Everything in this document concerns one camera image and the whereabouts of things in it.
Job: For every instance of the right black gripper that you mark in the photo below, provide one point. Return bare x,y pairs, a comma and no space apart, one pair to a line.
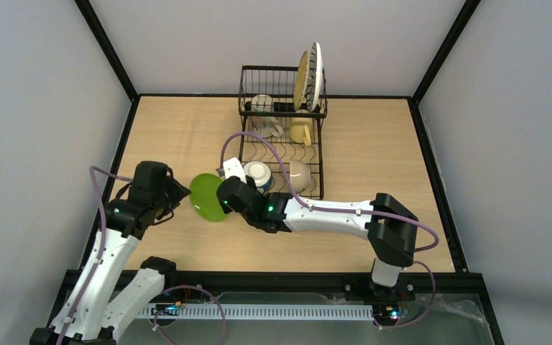
231,191

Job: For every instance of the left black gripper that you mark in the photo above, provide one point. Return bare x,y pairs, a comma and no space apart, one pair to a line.
172,194

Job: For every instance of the green plastic plate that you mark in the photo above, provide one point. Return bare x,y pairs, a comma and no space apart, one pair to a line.
203,197

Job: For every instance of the white bowl with dark rim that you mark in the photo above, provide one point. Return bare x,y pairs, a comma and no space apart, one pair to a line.
260,173

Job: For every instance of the black wire dish rack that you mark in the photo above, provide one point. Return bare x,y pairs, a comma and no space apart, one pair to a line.
266,92

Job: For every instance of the plain white bowl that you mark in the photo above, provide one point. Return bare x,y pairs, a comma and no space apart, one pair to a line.
300,175

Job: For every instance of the seashell pattern ceramic mug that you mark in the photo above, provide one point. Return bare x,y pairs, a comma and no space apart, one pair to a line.
265,126

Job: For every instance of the yellow ceramic mug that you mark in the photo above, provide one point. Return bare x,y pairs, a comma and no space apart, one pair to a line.
301,130

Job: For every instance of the round woven bamboo plate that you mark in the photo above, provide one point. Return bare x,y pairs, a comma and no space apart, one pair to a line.
301,81

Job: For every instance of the blue striped white plate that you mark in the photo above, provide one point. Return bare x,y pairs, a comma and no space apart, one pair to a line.
315,77

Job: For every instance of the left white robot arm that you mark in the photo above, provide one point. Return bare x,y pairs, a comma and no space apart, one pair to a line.
94,312

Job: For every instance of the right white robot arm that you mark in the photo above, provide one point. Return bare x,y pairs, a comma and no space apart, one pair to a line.
384,222

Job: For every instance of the white slotted cable duct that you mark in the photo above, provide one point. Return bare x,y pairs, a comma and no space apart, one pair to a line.
258,312

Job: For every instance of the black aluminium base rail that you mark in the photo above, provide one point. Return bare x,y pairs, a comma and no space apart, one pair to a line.
353,286

